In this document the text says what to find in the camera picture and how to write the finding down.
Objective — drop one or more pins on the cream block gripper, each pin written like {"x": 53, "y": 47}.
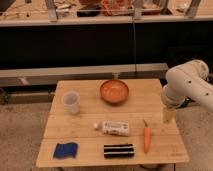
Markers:
{"x": 168, "y": 114}

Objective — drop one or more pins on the black white striped eraser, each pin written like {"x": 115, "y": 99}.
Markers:
{"x": 118, "y": 151}

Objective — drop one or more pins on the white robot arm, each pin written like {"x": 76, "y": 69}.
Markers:
{"x": 184, "y": 81}

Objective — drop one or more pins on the orange carrot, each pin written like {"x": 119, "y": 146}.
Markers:
{"x": 147, "y": 137}

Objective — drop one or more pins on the white lying bottle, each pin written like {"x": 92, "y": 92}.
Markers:
{"x": 113, "y": 128}

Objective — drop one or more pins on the orange bowl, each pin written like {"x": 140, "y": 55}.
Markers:
{"x": 114, "y": 91}

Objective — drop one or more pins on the translucent plastic cup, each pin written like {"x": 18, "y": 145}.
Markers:
{"x": 70, "y": 101}

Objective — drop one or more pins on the blue cloth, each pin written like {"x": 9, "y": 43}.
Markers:
{"x": 65, "y": 150}

